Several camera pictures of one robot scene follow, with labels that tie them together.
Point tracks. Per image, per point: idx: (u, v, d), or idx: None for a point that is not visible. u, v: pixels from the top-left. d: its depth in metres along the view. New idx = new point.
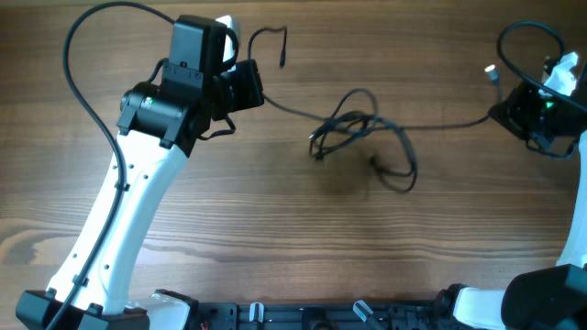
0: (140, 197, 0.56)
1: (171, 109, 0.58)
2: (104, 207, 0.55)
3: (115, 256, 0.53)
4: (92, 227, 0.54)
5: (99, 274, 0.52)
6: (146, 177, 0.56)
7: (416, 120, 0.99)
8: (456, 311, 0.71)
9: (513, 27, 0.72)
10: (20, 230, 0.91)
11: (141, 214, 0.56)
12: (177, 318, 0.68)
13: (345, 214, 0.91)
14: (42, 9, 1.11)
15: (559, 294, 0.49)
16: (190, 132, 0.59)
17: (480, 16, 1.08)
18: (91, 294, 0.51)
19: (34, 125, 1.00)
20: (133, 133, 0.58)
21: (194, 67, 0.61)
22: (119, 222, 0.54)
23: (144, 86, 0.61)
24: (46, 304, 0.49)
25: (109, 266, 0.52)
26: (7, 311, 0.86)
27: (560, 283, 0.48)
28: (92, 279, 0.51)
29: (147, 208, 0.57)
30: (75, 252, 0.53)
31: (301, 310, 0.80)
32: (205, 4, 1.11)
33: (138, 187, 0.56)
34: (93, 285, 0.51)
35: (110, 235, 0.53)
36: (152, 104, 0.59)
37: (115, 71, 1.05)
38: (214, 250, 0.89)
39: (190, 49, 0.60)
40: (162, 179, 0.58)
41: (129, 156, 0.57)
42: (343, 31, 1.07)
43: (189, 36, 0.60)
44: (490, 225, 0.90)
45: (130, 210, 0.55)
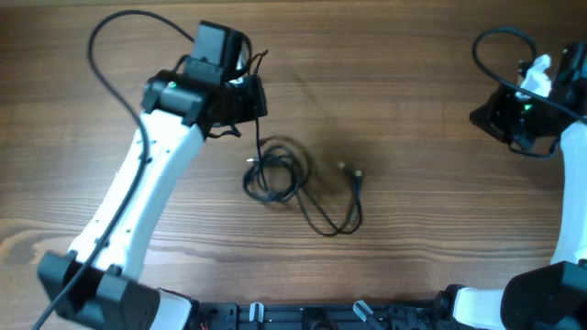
0: (162, 169, 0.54)
1: (190, 94, 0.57)
2: (127, 178, 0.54)
3: (135, 222, 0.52)
4: (114, 196, 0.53)
5: (120, 237, 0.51)
6: (168, 151, 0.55)
7: (417, 120, 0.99)
8: (455, 311, 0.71)
9: (486, 31, 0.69)
10: (20, 230, 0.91)
11: (164, 184, 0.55)
12: (180, 315, 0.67)
13: (345, 214, 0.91)
14: (41, 9, 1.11)
15: (559, 293, 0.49)
16: (208, 115, 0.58)
17: (480, 16, 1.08)
18: (111, 256, 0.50)
19: (33, 125, 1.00)
20: (157, 113, 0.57)
21: (215, 62, 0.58)
22: (141, 192, 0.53)
23: (166, 72, 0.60)
24: (66, 266, 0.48)
25: (129, 230, 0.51)
26: (6, 312, 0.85)
27: (559, 281, 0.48)
28: (113, 242, 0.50)
29: (169, 179, 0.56)
30: (98, 217, 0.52)
31: (301, 310, 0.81)
32: (205, 4, 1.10)
33: (161, 159, 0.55)
34: (113, 247, 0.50)
35: (132, 201, 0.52)
36: (174, 88, 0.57)
37: (115, 71, 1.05)
38: (214, 250, 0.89)
39: (211, 46, 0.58)
40: (183, 153, 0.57)
41: (154, 130, 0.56)
42: (343, 31, 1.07)
43: (211, 35, 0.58)
44: (489, 225, 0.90)
45: (152, 179, 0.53)
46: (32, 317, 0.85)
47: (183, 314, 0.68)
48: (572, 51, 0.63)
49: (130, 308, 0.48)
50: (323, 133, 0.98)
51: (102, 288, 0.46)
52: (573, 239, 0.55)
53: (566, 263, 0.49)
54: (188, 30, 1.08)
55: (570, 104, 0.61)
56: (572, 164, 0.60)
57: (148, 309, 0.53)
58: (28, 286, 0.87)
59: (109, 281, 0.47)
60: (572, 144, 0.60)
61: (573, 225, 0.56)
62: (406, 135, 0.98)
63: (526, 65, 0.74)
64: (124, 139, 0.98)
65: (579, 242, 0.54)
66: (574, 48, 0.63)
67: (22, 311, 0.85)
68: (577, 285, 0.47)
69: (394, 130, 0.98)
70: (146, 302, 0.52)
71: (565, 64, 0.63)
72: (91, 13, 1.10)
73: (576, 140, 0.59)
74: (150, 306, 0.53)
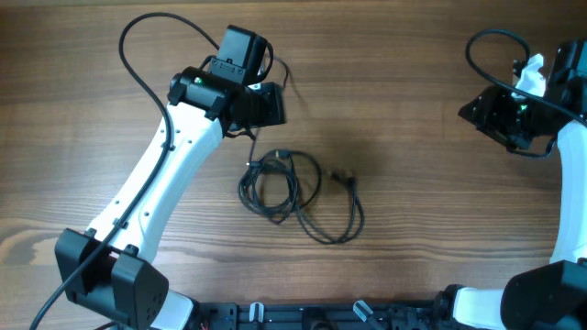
0: (184, 158, 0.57)
1: (214, 91, 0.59)
2: (149, 163, 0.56)
3: (155, 205, 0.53)
4: (136, 181, 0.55)
5: (138, 220, 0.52)
6: (190, 142, 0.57)
7: (417, 120, 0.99)
8: (455, 311, 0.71)
9: (478, 35, 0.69)
10: (20, 230, 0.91)
11: (184, 172, 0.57)
12: (182, 313, 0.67)
13: (345, 214, 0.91)
14: (41, 9, 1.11)
15: (559, 293, 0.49)
16: (230, 113, 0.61)
17: (480, 16, 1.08)
18: (128, 236, 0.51)
19: (33, 125, 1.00)
20: (182, 104, 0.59)
21: (238, 63, 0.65)
22: (162, 177, 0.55)
23: (193, 69, 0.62)
24: (84, 244, 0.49)
25: (149, 214, 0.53)
26: (6, 312, 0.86)
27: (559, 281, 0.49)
28: (132, 224, 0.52)
29: (188, 169, 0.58)
30: (118, 199, 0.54)
31: (301, 310, 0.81)
32: (205, 4, 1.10)
33: (183, 149, 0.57)
34: (131, 229, 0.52)
35: (154, 185, 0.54)
36: (201, 83, 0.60)
37: (115, 71, 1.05)
38: (214, 250, 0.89)
39: (237, 49, 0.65)
40: (203, 146, 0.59)
41: (177, 121, 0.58)
42: (343, 31, 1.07)
43: (238, 39, 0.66)
44: (489, 225, 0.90)
45: (174, 166, 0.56)
46: (32, 317, 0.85)
47: (184, 313, 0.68)
48: (568, 51, 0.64)
49: (142, 291, 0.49)
50: (323, 133, 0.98)
51: (118, 268, 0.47)
52: (572, 238, 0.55)
53: (565, 262, 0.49)
54: (188, 30, 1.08)
55: (565, 103, 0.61)
56: (570, 163, 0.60)
57: (157, 297, 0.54)
58: (28, 286, 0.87)
59: (127, 262, 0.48)
60: (569, 143, 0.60)
61: (572, 224, 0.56)
62: (406, 135, 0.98)
63: (520, 65, 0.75)
64: (125, 139, 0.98)
65: (577, 241, 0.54)
66: (569, 48, 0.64)
67: (22, 311, 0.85)
68: (576, 283, 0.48)
69: (394, 129, 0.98)
70: (157, 289, 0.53)
71: (561, 65, 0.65)
72: (91, 13, 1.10)
73: (572, 139, 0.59)
74: (160, 295, 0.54)
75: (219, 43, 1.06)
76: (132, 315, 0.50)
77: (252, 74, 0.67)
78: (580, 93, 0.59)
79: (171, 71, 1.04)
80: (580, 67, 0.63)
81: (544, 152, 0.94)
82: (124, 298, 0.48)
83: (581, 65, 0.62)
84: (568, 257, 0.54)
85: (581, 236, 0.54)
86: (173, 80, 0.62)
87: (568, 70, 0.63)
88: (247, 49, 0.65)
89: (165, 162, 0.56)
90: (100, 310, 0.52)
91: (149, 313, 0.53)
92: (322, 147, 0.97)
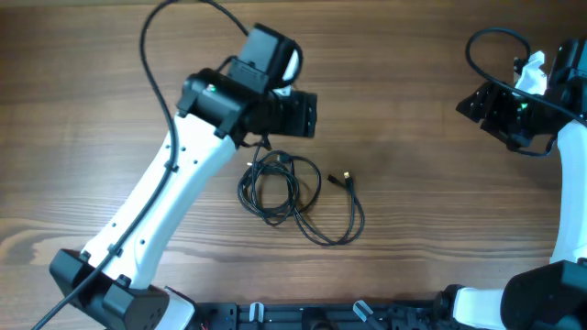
0: (186, 181, 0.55)
1: (228, 101, 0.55)
2: (149, 186, 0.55)
3: (151, 234, 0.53)
4: (135, 204, 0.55)
5: (134, 247, 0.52)
6: (194, 163, 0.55)
7: (417, 120, 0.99)
8: (455, 312, 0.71)
9: (478, 35, 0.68)
10: (20, 230, 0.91)
11: (186, 196, 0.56)
12: (182, 318, 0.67)
13: (345, 214, 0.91)
14: (41, 9, 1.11)
15: (559, 294, 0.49)
16: (244, 125, 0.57)
17: (480, 16, 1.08)
18: (122, 264, 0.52)
19: (34, 125, 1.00)
20: (192, 116, 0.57)
21: (261, 69, 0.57)
22: (161, 202, 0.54)
23: (208, 73, 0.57)
24: (78, 268, 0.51)
25: (144, 242, 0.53)
26: (7, 312, 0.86)
27: (558, 281, 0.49)
28: (126, 250, 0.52)
29: (192, 191, 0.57)
30: (116, 222, 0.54)
31: (301, 310, 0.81)
32: (205, 4, 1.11)
33: (186, 171, 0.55)
34: (125, 258, 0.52)
35: (151, 212, 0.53)
36: (215, 93, 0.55)
37: (115, 71, 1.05)
38: (214, 250, 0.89)
39: (260, 52, 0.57)
40: (209, 166, 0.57)
41: (183, 137, 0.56)
42: (343, 31, 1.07)
43: (263, 43, 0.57)
44: (489, 225, 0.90)
45: (175, 191, 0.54)
46: (32, 317, 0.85)
47: (185, 317, 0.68)
48: (569, 50, 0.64)
49: (135, 317, 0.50)
50: (322, 132, 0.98)
51: (108, 297, 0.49)
52: (572, 238, 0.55)
53: (565, 262, 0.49)
54: (188, 31, 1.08)
55: (565, 102, 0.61)
56: (570, 163, 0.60)
57: (155, 313, 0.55)
58: (27, 286, 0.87)
59: (116, 292, 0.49)
60: (569, 144, 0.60)
61: (571, 224, 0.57)
62: (406, 135, 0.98)
63: (520, 62, 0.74)
64: (125, 139, 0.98)
65: (577, 241, 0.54)
66: (571, 47, 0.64)
67: (22, 311, 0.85)
68: (576, 284, 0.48)
69: (394, 130, 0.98)
70: (153, 307, 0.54)
71: (562, 64, 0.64)
72: (91, 13, 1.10)
73: (572, 140, 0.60)
74: (160, 310, 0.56)
75: (219, 43, 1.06)
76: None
77: (273, 82, 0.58)
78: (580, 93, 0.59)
79: (171, 71, 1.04)
80: (581, 65, 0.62)
81: (543, 151, 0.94)
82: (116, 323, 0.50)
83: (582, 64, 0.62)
84: (569, 257, 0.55)
85: (581, 236, 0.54)
86: (186, 81, 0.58)
87: (568, 69, 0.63)
88: (271, 54, 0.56)
89: (166, 186, 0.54)
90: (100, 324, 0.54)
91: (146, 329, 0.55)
92: (322, 147, 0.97)
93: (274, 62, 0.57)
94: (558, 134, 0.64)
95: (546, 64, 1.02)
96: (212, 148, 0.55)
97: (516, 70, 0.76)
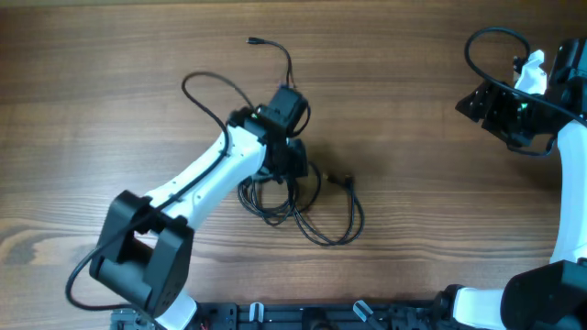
0: (236, 165, 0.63)
1: (260, 130, 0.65)
2: (204, 163, 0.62)
3: (207, 192, 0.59)
4: (192, 172, 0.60)
5: (193, 200, 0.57)
6: (241, 156, 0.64)
7: (417, 120, 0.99)
8: (455, 311, 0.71)
9: (478, 34, 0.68)
10: (20, 230, 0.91)
11: (231, 177, 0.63)
12: (184, 313, 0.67)
13: (345, 214, 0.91)
14: (41, 9, 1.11)
15: (559, 293, 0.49)
16: (271, 150, 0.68)
17: (480, 16, 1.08)
18: (181, 209, 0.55)
19: (33, 125, 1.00)
20: (238, 128, 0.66)
21: (283, 115, 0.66)
22: (217, 174, 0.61)
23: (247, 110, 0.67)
24: (138, 208, 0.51)
25: (200, 197, 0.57)
26: (6, 311, 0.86)
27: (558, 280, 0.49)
28: (185, 201, 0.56)
29: (232, 181, 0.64)
30: (175, 181, 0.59)
31: (300, 310, 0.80)
32: (205, 4, 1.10)
33: (236, 159, 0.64)
34: (184, 204, 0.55)
35: (210, 177, 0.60)
36: (250, 125, 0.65)
37: (115, 71, 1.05)
38: (214, 250, 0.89)
39: (283, 104, 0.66)
40: (248, 165, 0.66)
41: (233, 137, 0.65)
42: (343, 32, 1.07)
43: (287, 97, 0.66)
44: (489, 225, 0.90)
45: (227, 169, 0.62)
46: (32, 316, 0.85)
47: (188, 313, 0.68)
48: (569, 50, 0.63)
49: (179, 264, 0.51)
50: (323, 132, 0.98)
51: (168, 231, 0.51)
52: (572, 238, 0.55)
53: (565, 263, 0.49)
54: (188, 30, 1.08)
55: (565, 103, 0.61)
56: (570, 163, 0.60)
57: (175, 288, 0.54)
58: (28, 286, 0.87)
59: (178, 225, 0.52)
60: (570, 143, 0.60)
61: (571, 224, 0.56)
62: (406, 135, 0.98)
63: (520, 62, 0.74)
64: (125, 139, 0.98)
65: (577, 241, 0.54)
66: (572, 48, 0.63)
67: (22, 311, 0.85)
68: (576, 283, 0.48)
69: (395, 130, 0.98)
70: (181, 277, 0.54)
71: (563, 63, 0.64)
72: (91, 13, 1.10)
73: (574, 139, 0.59)
74: (177, 290, 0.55)
75: (219, 44, 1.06)
76: (156, 291, 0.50)
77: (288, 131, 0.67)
78: (580, 93, 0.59)
79: (171, 71, 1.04)
80: (581, 65, 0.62)
81: (543, 150, 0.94)
82: (161, 264, 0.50)
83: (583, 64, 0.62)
84: (568, 256, 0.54)
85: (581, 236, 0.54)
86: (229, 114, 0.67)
87: (569, 69, 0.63)
88: (292, 107, 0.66)
89: (219, 165, 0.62)
90: (120, 284, 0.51)
91: (166, 298, 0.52)
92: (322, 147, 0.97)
93: (293, 114, 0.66)
94: (559, 133, 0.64)
95: (546, 65, 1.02)
96: (254, 148, 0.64)
97: (517, 69, 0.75)
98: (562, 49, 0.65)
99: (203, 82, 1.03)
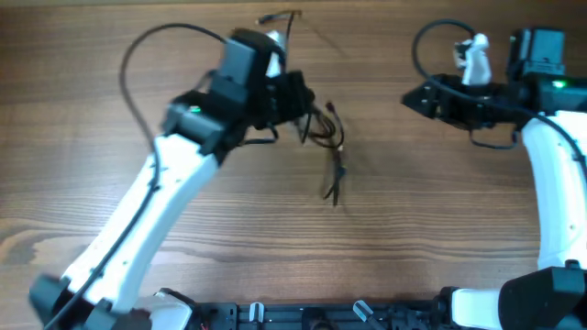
0: (169, 201, 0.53)
1: (214, 121, 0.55)
2: (132, 204, 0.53)
3: (135, 250, 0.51)
4: (117, 223, 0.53)
5: (116, 269, 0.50)
6: (178, 181, 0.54)
7: (417, 119, 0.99)
8: (454, 313, 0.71)
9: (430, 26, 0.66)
10: (20, 231, 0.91)
11: (176, 206, 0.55)
12: (177, 321, 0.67)
13: (344, 214, 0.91)
14: (41, 9, 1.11)
15: (551, 301, 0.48)
16: (227, 145, 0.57)
17: (480, 16, 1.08)
18: (104, 287, 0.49)
19: (34, 125, 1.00)
20: (175, 137, 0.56)
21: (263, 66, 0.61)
22: (147, 217, 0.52)
23: (192, 97, 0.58)
24: (58, 293, 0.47)
25: (127, 262, 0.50)
26: (6, 312, 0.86)
27: (548, 289, 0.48)
28: (108, 272, 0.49)
29: (178, 205, 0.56)
30: (97, 244, 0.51)
31: (301, 310, 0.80)
32: (205, 4, 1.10)
33: (170, 188, 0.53)
34: (106, 279, 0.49)
35: (138, 229, 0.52)
36: (196, 115, 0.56)
37: (115, 71, 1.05)
38: (214, 250, 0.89)
39: None
40: (193, 182, 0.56)
41: (166, 157, 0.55)
42: (343, 32, 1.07)
43: (250, 38, 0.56)
44: (489, 225, 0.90)
45: (157, 211, 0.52)
46: (32, 317, 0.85)
47: (182, 321, 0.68)
48: (520, 41, 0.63)
49: None
50: None
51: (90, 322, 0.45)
52: (555, 242, 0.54)
53: (552, 269, 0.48)
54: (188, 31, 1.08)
55: (523, 101, 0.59)
56: (538, 164, 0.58)
57: None
58: (28, 286, 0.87)
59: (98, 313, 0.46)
60: (536, 144, 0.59)
61: (551, 228, 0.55)
62: (406, 135, 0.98)
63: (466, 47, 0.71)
64: (125, 139, 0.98)
65: (559, 246, 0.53)
66: (524, 38, 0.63)
67: (22, 311, 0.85)
68: (568, 289, 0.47)
69: (395, 129, 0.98)
70: None
71: (516, 56, 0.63)
72: (90, 13, 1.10)
73: (539, 139, 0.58)
74: None
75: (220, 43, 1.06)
76: None
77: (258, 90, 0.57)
78: (537, 91, 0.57)
79: (171, 71, 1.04)
80: (534, 56, 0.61)
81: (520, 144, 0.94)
82: None
83: (537, 55, 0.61)
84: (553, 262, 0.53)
85: (561, 239, 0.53)
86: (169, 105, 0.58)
87: (522, 61, 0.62)
88: (248, 61, 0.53)
89: (147, 206, 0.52)
90: None
91: None
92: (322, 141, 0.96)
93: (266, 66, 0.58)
94: (521, 130, 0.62)
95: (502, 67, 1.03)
96: (198, 163, 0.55)
97: (461, 53, 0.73)
98: (512, 39, 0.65)
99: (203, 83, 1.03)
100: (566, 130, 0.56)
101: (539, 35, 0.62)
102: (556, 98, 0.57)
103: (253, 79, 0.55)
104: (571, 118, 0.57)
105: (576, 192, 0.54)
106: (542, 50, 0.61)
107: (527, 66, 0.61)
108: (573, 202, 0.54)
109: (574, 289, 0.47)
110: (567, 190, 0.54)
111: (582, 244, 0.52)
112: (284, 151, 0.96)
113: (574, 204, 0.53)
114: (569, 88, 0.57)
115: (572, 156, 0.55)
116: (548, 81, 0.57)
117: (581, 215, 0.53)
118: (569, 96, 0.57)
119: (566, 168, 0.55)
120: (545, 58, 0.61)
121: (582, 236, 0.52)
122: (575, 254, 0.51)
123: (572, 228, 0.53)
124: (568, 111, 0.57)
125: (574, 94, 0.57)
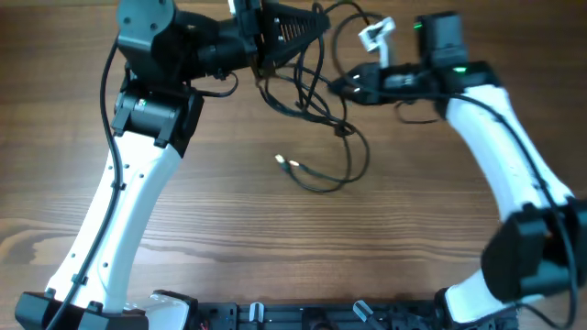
0: (137, 197, 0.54)
1: (165, 108, 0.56)
2: (104, 207, 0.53)
3: (112, 252, 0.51)
4: (91, 227, 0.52)
5: (98, 272, 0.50)
6: (141, 176, 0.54)
7: (417, 119, 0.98)
8: (454, 313, 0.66)
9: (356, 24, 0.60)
10: (20, 230, 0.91)
11: (144, 203, 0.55)
12: (176, 319, 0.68)
13: (344, 214, 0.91)
14: (41, 10, 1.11)
15: (522, 250, 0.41)
16: (183, 132, 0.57)
17: (478, 16, 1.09)
18: (90, 292, 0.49)
19: (34, 125, 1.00)
20: (128, 133, 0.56)
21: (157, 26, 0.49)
22: (119, 217, 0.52)
23: (138, 88, 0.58)
24: (45, 306, 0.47)
25: (107, 264, 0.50)
26: (7, 312, 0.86)
27: (516, 238, 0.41)
28: (92, 278, 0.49)
29: (148, 202, 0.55)
30: (74, 252, 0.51)
31: (301, 310, 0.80)
32: (205, 4, 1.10)
33: (135, 186, 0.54)
34: (91, 284, 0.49)
35: (112, 231, 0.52)
36: (146, 105, 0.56)
37: (114, 71, 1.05)
38: (214, 250, 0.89)
39: (150, 13, 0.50)
40: (157, 178, 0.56)
41: (126, 155, 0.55)
42: (343, 32, 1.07)
43: (134, 18, 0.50)
44: (490, 225, 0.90)
45: (127, 209, 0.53)
46: None
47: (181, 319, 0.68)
48: (424, 29, 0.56)
49: None
50: (323, 132, 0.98)
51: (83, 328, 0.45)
52: (508, 201, 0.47)
53: (513, 218, 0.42)
54: None
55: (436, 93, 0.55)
56: (470, 137, 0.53)
57: None
58: (27, 286, 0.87)
59: (89, 315, 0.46)
60: (462, 122, 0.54)
61: (502, 191, 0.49)
62: (406, 134, 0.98)
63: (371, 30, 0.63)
64: None
65: (511, 201, 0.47)
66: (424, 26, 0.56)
67: None
68: (536, 231, 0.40)
69: (395, 129, 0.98)
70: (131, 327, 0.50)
71: (423, 43, 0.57)
72: (90, 13, 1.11)
73: (461, 116, 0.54)
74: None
75: None
76: None
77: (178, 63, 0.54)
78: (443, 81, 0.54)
79: None
80: (440, 44, 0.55)
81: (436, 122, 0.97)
82: None
83: (441, 41, 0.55)
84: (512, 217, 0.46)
85: (510, 192, 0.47)
86: (116, 100, 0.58)
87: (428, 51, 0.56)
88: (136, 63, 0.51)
89: (116, 208, 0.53)
90: None
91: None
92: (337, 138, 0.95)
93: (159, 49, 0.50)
94: (450, 116, 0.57)
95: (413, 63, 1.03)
96: (158, 154, 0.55)
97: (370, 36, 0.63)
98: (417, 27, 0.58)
99: (202, 83, 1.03)
100: (481, 101, 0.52)
101: (440, 23, 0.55)
102: (463, 83, 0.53)
103: (161, 56, 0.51)
104: (481, 91, 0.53)
105: (504, 148, 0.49)
106: (448, 37, 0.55)
107: (433, 55, 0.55)
108: (508, 155, 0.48)
109: (539, 229, 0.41)
110: (497, 148, 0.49)
111: (528, 189, 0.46)
112: (284, 151, 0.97)
113: (508, 157, 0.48)
114: (471, 72, 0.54)
115: (493, 118, 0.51)
116: (451, 71, 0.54)
117: (517, 164, 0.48)
118: (470, 82, 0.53)
119: (490, 126, 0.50)
120: (449, 43, 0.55)
121: (526, 182, 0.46)
122: (526, 196, 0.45)
123: (517, 177, 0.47)
124: (479, 88, 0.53)
125: (474, 78, 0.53)
